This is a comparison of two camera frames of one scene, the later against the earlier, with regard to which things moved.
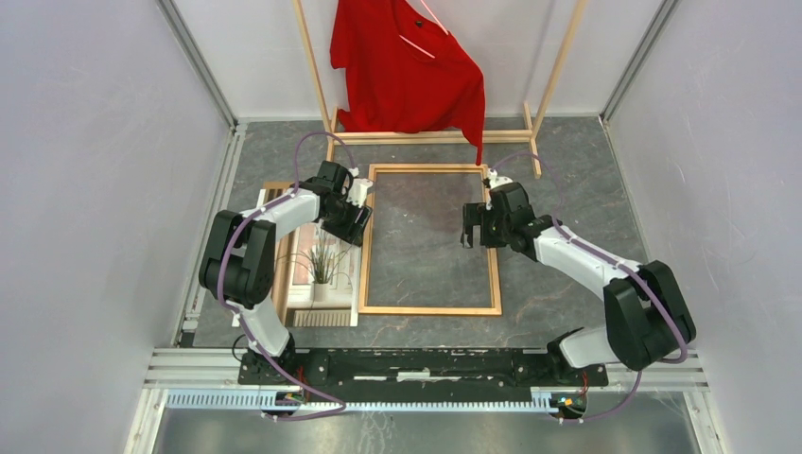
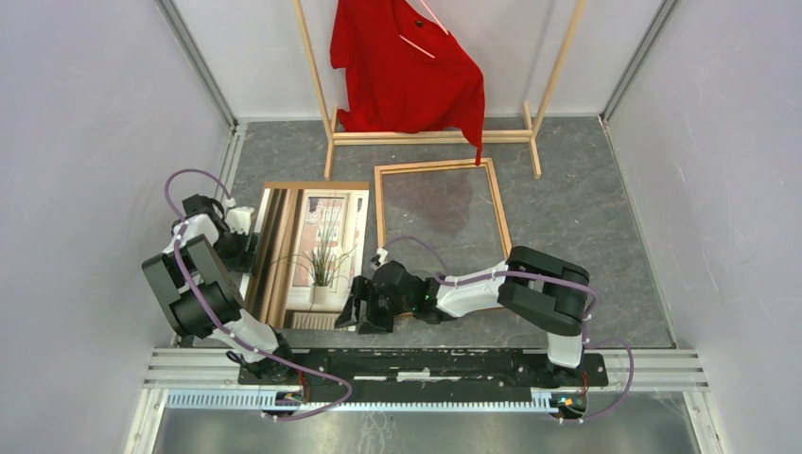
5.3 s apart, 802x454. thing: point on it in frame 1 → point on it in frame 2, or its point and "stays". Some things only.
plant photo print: [317, 273] stays
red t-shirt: [406, 73] stays
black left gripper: [353, 234] → [244, 262]
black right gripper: [478, 215] → [360, 290]
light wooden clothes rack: [527, 136] stays
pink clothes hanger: [416, 45] stays
